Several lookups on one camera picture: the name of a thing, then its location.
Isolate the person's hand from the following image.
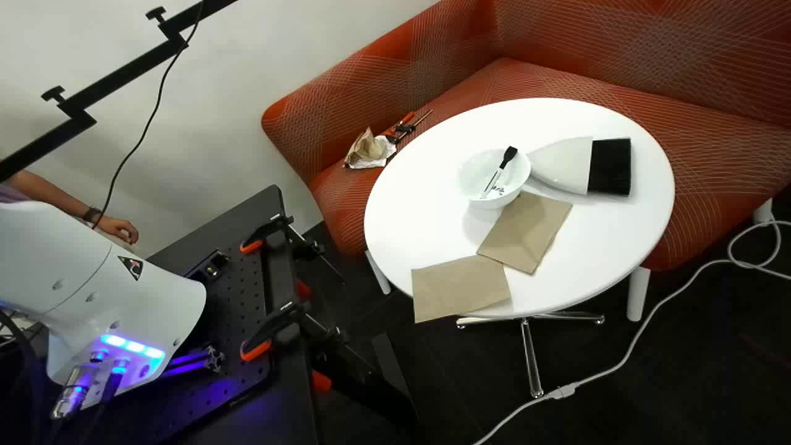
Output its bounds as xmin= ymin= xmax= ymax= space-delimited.
xmin=99 ymin=216 xmax=139 ymax=244

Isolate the black and white marker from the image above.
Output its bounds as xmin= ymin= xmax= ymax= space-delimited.
xmin=482 ymin=145 xmax=518 ymax=195

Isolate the person's forearm with watch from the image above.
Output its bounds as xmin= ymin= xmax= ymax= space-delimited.
xmin=8 ymin=171 xmax=101 ymax=225

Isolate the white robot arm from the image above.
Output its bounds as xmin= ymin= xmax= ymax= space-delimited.
xmin=0 ymin=201 xmax=208 ymax=419

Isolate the crumpled beige wrapper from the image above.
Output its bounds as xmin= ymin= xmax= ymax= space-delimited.
xmin=344 ymin=129 xmax=396 ymax=171

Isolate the white bowl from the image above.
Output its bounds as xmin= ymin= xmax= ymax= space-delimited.
xmin=457 ymin=149 xmax=532 ymax=210

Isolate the round white table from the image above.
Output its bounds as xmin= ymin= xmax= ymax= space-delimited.
xmin=361 ymin=97 xmax=678 ymax=401

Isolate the white brush with black bristles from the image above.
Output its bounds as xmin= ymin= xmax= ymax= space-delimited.
xmin=528 ymin=137 xmax=632 ymax=195

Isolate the orange sofa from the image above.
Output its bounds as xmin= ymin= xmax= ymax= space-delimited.
xmin=260 ymin=0 xmax=791 ymax=272

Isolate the black hanging cable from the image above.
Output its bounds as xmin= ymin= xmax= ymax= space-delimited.
xmin=99 ymin=23 xmax=199 ymax=220

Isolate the orange handled clamp upper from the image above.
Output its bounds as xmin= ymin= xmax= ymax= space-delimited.
xmin=240 ymin=212 xmax=323 ymax=259

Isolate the orange handled clamp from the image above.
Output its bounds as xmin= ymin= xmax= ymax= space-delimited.
xmin=240 ymin=212 xmax=323 ymax=259
xmin=238 ymin=301 xmax=371 ymax=391

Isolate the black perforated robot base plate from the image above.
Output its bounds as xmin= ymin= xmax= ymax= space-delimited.
xmin=55 ymin=185 xmax=319 ymax=445

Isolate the black camera mount rail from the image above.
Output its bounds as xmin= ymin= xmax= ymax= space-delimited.
xmin=0 ymin=0 xmax=234 ymax=180

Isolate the orange handled clamp lower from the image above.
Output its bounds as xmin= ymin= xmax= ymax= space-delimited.
xmin=238 ymin=301 xmax=371 ymax=391

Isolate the white power cable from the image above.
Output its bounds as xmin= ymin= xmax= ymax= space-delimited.
xmin=473 ymin=210 xmax=791 ymax=445

